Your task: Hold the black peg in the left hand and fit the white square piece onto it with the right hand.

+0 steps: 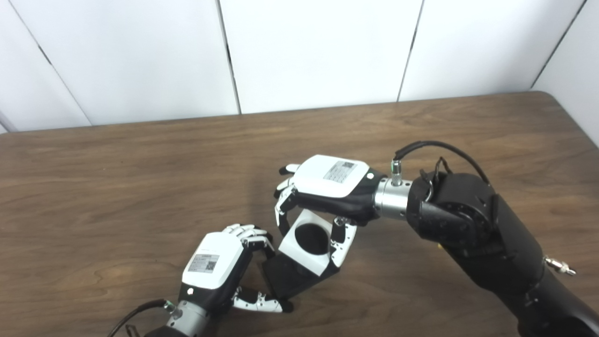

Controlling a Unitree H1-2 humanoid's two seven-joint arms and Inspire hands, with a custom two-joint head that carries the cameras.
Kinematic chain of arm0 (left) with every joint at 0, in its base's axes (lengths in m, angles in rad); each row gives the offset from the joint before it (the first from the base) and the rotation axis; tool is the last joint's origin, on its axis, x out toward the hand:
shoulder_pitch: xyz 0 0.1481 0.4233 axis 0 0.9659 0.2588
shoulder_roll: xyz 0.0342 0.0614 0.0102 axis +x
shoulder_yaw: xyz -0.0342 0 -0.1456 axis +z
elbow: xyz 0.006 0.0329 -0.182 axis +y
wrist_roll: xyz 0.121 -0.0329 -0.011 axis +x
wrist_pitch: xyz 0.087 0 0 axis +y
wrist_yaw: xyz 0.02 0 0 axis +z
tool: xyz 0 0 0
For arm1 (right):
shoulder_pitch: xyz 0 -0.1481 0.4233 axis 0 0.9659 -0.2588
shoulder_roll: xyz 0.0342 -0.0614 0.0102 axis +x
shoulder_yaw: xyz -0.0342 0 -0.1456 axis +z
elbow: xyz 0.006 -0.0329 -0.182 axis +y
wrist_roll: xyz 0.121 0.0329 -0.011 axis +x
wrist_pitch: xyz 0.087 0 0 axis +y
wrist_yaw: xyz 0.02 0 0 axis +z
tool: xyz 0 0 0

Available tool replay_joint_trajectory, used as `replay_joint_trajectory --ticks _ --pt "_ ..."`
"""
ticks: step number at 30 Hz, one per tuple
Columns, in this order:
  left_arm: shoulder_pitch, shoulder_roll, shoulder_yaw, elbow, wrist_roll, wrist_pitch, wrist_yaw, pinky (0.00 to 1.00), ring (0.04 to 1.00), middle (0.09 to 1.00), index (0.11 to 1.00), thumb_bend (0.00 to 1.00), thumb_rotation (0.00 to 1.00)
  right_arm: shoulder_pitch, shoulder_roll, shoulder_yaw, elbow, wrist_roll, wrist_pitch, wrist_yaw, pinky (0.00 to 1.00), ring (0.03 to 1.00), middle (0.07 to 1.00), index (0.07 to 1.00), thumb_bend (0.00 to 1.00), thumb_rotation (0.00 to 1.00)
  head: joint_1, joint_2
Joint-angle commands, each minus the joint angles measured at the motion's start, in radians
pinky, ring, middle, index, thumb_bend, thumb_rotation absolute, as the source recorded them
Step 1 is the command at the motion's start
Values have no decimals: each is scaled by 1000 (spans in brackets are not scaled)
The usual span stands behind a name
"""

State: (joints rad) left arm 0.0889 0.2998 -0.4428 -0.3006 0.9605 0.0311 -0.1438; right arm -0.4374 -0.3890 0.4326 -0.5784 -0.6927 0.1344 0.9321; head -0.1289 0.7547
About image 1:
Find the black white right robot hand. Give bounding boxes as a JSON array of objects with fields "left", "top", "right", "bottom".
[{"left": 273, "top": 154, "right": 387, "bottom": 269}]

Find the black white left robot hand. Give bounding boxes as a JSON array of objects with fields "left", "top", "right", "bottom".
[{"left": 178, "top": 224, "right": 293, "bottom": 319}]

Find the black peg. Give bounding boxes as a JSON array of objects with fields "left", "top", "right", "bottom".
[{"left": 261, "top": 224, "right": 340, "bottom": 300}]

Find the white square piece with hole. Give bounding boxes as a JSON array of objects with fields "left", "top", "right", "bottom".
[{"left": 278, "top": 209, "right": 351, "bottom": 277}]

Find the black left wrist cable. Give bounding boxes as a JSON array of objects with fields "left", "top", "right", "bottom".
[{"left": 107, "top": 299, "right": 176, "bottom": 337}]

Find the silver plug forearm cable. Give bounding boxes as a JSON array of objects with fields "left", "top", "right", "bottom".
[{"left": 544, "top": 256, "right": 577, "bottom": 277}]

